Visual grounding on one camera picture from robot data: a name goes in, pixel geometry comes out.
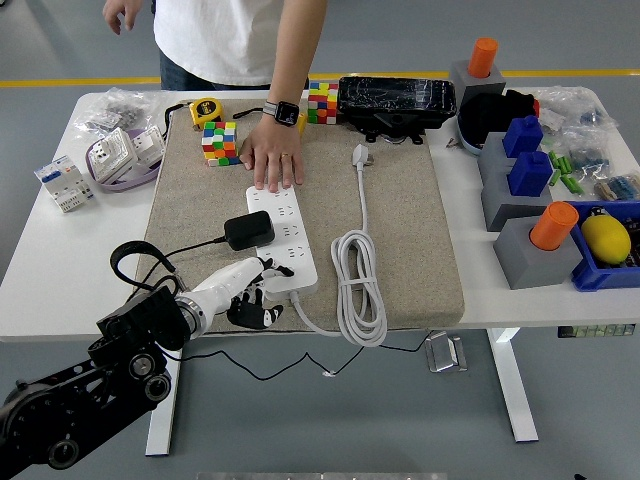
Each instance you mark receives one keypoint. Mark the person's left hand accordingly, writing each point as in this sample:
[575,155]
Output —
[274,150]

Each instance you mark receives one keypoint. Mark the person's right hand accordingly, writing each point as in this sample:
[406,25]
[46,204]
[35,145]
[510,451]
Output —
[119,12]

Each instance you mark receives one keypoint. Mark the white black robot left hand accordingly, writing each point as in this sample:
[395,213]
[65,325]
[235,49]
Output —
[225,282]

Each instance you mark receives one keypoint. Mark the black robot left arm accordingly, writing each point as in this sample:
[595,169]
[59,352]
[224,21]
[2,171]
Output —
[75,390]

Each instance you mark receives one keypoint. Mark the person's left forearm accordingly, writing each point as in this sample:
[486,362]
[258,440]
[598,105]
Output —
[292,60]

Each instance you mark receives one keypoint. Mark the yellow tape measure chrome clip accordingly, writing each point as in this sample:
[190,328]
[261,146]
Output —
[302,122]

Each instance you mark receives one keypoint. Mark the black smartwatch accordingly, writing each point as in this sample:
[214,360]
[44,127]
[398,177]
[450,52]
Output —
[286,112]

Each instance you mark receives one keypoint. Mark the multicoloured puzzle cube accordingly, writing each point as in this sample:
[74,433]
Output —
[221,145]
[324,102]

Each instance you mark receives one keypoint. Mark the yellow tape measure black label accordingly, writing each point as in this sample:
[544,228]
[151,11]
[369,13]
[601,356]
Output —
[207,111]

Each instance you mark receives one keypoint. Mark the clear bag of metal parts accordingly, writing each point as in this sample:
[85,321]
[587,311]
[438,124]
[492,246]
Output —
[120,107]

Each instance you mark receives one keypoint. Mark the person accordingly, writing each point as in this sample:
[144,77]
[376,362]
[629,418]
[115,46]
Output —
[220,40]

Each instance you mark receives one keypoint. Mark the white table leg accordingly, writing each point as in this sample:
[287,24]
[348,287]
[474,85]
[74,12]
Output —
[162,435]
[512,385]

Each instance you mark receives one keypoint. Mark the black box in plastic wrap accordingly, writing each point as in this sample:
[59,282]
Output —
[395,97]

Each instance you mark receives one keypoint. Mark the purple plastic tray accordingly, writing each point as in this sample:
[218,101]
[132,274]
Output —
[125,185]

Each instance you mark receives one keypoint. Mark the black table control panel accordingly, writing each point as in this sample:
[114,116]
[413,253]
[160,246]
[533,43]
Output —
[595,332]

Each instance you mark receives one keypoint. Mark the grey-brown mat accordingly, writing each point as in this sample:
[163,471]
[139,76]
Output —
[400,225]

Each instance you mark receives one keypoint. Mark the white circuit breaker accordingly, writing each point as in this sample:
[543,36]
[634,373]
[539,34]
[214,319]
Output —
[65,183]

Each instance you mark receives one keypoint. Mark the small metal clip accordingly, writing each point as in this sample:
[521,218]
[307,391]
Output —
[453,144]

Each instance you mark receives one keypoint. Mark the pale blue rimmed base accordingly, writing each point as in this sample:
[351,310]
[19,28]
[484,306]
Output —
[470,142]

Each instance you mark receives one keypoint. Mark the blue plastic bin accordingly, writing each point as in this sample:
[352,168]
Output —
[600,280]

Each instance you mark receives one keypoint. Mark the grey plastic block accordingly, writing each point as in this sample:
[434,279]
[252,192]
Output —
[535,265]
[474,90]
[492,150]
[510,210]

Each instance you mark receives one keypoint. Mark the black fabric bundle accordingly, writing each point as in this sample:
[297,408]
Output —
[492,112]

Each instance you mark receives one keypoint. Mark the orange plastic cylinder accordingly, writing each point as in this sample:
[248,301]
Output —
[554,225]
[482,56]

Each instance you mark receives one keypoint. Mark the yellow lemon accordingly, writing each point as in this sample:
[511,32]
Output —
[606,239]

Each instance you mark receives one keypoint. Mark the blue plastic block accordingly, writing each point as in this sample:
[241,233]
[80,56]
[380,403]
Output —
[531,174]
[522,136]

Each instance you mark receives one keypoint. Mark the small red plastic piece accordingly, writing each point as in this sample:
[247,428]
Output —
[535,106]

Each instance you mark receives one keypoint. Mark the small black white toy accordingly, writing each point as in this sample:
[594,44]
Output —
[596,212]

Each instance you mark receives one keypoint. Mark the clear bag of terminals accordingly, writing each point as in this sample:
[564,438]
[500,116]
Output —
[617,187]

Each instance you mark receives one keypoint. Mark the clear bag of white parts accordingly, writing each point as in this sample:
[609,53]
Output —
[575,107]

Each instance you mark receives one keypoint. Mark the clear bag of blue parts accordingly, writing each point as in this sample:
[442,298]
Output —
[590,157]

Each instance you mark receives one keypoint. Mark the white wall socket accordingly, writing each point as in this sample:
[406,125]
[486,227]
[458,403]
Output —
[149,145]
[111,152]

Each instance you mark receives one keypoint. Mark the silver metal bracket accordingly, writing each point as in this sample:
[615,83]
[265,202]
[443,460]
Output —
[446,352]

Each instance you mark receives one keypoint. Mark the green plastic wall anchor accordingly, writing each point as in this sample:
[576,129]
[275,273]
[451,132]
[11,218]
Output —
[560,163]
[556,178]
[576,186]
[568,164]
[553,159]
[568,180]

